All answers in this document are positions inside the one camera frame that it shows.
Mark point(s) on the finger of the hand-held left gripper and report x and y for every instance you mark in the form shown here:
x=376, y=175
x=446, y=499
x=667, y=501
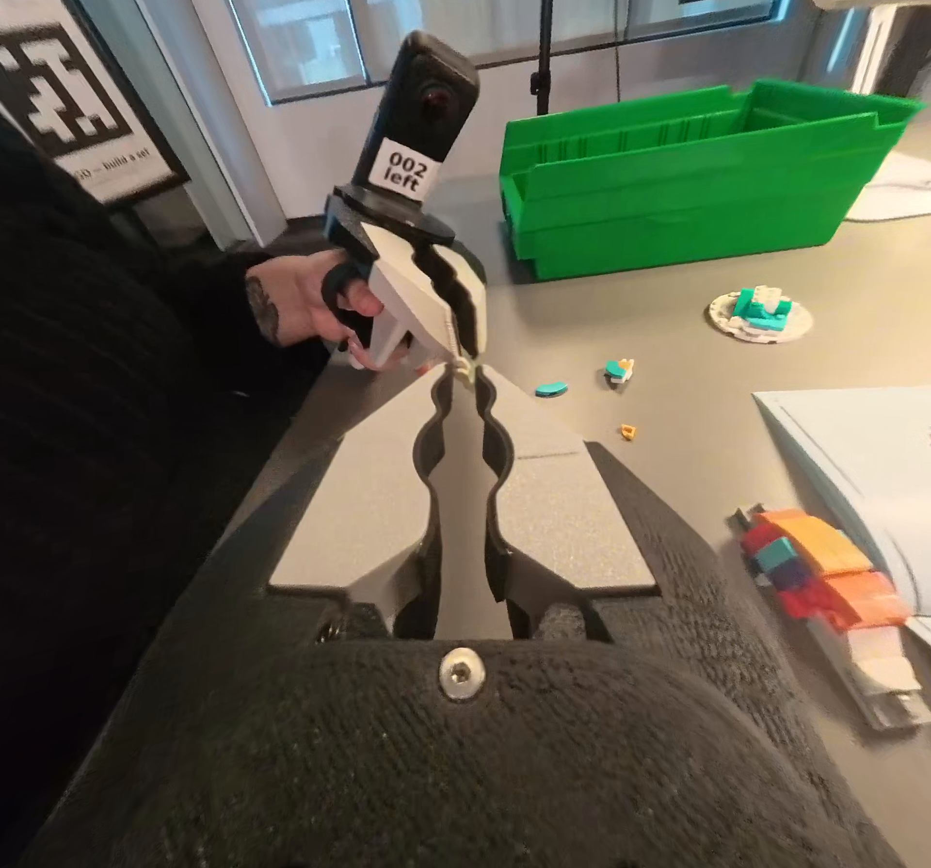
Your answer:
x=476, y=300
x=404, y=286

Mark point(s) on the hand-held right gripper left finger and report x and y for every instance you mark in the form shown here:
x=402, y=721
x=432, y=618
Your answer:
x=356, y=511

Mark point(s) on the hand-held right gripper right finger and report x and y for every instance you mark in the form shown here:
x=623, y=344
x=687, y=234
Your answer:
x=574, y=519

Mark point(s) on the white and green lego piece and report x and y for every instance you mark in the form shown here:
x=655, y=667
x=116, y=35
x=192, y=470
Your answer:
x=465, y=371

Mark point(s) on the person's left forearm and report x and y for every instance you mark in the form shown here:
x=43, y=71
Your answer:
x=196, y=315

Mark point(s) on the teal curved lego piece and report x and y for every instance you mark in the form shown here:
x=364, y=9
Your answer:
x=551, y=389

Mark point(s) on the teal and orange lego assembly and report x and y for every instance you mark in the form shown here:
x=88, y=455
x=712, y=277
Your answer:
x=618, y=372

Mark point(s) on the orange and red lego model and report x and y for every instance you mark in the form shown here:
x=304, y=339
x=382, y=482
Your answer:
x=822, y=562

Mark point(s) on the round white lego base model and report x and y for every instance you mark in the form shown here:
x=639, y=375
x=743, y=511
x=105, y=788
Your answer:
x=760, y=315

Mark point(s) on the lego instruction booklet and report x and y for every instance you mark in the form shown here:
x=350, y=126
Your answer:
x=858, y=446

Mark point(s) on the person's left hand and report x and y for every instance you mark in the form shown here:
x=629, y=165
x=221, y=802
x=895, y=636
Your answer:
x=298, y=300

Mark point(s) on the black tripod pole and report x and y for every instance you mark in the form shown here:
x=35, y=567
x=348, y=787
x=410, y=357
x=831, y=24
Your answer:
x=544, y=10

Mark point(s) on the glass window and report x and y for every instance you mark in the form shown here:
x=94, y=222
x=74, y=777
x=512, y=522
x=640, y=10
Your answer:
x=305, y=10

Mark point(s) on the green plastic bin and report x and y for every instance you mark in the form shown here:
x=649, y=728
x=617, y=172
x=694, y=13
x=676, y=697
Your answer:
x=691, y=213

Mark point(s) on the person's black clothing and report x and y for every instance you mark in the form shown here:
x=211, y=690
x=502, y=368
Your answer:
x=73, y=519

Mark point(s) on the framed black-white pattern poster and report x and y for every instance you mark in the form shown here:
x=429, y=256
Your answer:
x=65, y=97

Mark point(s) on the white paper sheet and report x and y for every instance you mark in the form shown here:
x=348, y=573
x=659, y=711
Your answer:
x=902, y=184

